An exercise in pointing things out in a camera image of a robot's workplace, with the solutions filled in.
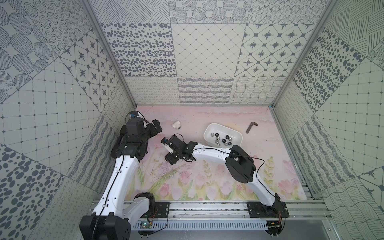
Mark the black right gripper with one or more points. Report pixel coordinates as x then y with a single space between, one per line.
169 159

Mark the dark hex allen key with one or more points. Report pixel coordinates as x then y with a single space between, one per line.
250 127

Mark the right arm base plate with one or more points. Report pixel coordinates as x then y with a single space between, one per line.
258 210

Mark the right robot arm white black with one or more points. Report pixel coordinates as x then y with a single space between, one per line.
240 165

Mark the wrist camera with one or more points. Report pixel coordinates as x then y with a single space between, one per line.
165 143
134 114

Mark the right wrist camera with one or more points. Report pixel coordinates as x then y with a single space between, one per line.
165 143

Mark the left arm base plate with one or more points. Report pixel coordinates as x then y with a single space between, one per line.
157 210

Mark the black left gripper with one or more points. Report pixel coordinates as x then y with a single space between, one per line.
154 127

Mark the white pipe tee fitting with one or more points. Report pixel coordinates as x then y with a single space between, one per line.
177 125

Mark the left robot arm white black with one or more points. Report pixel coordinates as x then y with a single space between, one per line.
109 220

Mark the white storage box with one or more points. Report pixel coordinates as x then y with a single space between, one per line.
223 131

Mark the aluminium mounting rail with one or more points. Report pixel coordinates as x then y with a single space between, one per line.
220 210

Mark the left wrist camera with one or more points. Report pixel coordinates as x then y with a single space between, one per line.
134 114

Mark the white slotted cable duct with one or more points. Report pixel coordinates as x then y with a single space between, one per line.
226 225

